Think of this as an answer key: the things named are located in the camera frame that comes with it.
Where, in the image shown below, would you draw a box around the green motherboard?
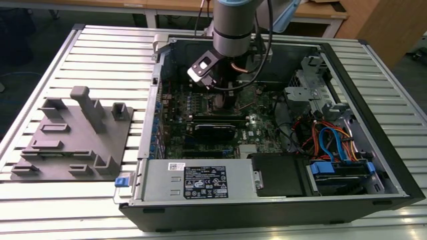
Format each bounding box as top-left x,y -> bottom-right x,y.
159,82 -> 289,160

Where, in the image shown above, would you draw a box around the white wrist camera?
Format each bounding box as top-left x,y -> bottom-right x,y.
186,49 -> 221,88

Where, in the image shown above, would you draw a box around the blue floor cable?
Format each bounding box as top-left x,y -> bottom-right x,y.
0,71 -> 47,79

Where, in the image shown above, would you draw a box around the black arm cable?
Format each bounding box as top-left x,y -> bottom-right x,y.
213,0 -> 277,91

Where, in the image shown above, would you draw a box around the blue data wire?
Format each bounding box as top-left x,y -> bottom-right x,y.
318,126 -> 350,165

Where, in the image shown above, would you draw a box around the RAM slot white clips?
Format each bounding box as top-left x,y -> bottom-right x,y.
191,116 -> 251,120
191,121 -> 251,125

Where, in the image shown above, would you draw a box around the black PC case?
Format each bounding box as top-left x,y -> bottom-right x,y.
113,33 -> 427,232

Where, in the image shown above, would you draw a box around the RAM slot black clips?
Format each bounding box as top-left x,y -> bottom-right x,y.
191,114 -> 250,118
191,118 -> 251,122

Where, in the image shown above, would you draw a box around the silver chipset heatsink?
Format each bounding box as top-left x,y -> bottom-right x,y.
237,143 -> 261,154

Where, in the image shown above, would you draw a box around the hard disk in blue carrier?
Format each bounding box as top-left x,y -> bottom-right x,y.
309,159 -> 377,197

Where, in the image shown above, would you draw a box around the blue case latch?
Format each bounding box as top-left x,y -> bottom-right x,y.
114,176 -> 131,188

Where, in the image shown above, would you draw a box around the wooden desk white legs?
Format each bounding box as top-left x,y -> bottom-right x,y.
146,0 -> 350,39
0,0 -> 158,30

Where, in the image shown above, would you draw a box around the silver metal drive cage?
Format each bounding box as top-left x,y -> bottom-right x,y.
282,55 -> 357,121

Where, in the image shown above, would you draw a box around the black graphics card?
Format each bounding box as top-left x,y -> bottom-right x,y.
193,123 -> 238,144

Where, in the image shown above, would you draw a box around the silver power supply unit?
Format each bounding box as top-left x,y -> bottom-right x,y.
142,159 -> 261,201

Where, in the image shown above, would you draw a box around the black wire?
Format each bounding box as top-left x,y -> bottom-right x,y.
271,98 -> 314,157

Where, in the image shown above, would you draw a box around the brass cable connector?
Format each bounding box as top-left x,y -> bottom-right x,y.
230,61 -> 251,75

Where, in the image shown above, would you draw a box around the black plastic shroud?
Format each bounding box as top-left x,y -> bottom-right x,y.
249,152 -> 315,198

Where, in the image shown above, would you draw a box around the wooden cabinet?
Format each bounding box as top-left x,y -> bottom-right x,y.
335,0 -> 427,70

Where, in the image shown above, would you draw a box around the orange power wire bundle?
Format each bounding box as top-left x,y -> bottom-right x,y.
298,119 -> 367,163

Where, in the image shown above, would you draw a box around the grey parts rack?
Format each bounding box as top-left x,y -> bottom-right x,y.
10,85 -> 135,181

